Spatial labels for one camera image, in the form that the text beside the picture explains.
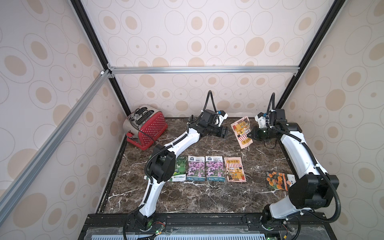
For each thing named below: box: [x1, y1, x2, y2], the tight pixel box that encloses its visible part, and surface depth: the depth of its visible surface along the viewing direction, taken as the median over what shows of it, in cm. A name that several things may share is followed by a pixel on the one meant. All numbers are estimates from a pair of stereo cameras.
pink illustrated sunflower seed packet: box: [224, 157, 247, 183], surface depth 94 cm
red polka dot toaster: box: [123, 105, 168, 151], surface depth 97 cm
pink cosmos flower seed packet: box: [186, 155, 206, 182], surface depth 94 cm
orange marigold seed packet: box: [266, 171, 289, 191], surface depth 91 cm
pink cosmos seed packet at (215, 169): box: [205, 155, 226, 182], surface depth 94 cm
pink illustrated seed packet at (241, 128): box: [230, 116, 253, 150], surface depth 87 cm
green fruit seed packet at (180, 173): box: [169, 155, 188, 182], surface depth 94 cm
